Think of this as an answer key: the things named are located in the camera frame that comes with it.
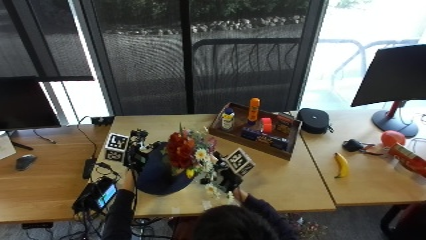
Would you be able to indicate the dark grey computer mouse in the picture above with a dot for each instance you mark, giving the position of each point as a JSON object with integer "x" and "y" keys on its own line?
{"x": 23, "y": 162}

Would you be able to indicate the orange bottle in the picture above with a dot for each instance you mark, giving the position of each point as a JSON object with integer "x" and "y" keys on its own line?
{"x": 252, "y": 110}

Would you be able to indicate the red ball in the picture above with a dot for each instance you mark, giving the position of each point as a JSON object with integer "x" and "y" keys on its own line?
{"x": 392, "y": 138}

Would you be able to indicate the small black box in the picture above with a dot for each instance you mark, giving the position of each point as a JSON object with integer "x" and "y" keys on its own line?
{"x": 101, "y": 120}

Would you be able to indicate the yellow banana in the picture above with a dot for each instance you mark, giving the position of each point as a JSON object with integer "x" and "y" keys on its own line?
{"x": 340, "y": 165}

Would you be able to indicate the red cup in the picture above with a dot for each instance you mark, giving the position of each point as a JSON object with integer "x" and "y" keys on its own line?
{"x": 266, "y": 125}

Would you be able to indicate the the person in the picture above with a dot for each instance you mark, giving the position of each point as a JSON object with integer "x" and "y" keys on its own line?
{"x": 283, "y": 230}

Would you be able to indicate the white marker cube left glove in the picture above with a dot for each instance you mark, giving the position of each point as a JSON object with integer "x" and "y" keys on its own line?
{"x": 115, "y": 144}

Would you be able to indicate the flowers on floor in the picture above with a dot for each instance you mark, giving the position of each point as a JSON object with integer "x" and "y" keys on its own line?
{"x": 306, "y": 228}

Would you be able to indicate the person's left hand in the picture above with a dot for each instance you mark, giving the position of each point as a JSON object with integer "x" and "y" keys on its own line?
{"x": 135, "y": 156}

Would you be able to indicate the black power adapter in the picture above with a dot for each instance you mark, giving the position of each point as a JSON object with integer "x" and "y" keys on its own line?
{"x": 87, "y": 168}

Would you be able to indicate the white marker cube right glove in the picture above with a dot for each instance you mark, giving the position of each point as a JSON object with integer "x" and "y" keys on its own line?
{"x": 239, "y": 161}

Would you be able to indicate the black oval zip case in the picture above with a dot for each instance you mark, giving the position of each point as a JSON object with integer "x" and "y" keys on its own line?
{"x": 312, "y": 120}

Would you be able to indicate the black monitor with red stand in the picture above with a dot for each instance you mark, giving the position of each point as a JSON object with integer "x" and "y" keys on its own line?
{"x": 392, "y": 75}

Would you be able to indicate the brown wooden tray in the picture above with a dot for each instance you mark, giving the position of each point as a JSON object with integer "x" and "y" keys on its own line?
{"x": 256, "y": 143}

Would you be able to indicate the white and blue spray can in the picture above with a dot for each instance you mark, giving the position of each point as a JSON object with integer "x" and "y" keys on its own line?
{"x": 227, "y": 119}

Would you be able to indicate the red and mixed flower bouquet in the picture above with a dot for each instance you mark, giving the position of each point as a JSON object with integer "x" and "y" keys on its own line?
{"x": 181, "y": 151}

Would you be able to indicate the black key fob with keys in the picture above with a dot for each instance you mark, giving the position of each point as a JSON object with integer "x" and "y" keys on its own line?
{"x": 352, "y": 145}

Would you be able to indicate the black chair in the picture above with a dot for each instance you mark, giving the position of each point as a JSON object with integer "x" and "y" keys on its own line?
{"x": 403, "y": 221}

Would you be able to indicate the dark box with orange print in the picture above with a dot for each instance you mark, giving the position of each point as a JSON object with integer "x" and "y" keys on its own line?
{"x": 283, "y": 124}

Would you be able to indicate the dark blue snack box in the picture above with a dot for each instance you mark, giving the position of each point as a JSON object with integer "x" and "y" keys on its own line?
{"x": 279, "y": 143}
{"x": 250, "y": 134}

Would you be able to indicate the person's right hand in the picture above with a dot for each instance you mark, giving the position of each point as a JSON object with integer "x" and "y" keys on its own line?
{"x": 228, "y": 180}

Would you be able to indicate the black device with lit screen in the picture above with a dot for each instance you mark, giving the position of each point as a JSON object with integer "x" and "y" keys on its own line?
{"x": 95, "y": 196}

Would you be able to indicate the white daisy flower sprig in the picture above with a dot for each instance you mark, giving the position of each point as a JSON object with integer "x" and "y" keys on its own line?
{"x": 213, "y": 190}

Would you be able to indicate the white marker cube glove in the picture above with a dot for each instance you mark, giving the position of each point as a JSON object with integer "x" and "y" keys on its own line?
{"x": 115, "y": 144}
{"x": 239, "y": 161}

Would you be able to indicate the white paper sheet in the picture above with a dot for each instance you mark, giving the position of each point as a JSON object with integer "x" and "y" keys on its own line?
{"x": 5, "y": 146}

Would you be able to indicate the dark blue round vase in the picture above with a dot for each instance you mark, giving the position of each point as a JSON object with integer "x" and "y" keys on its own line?
{"x": 155, "y": 180}

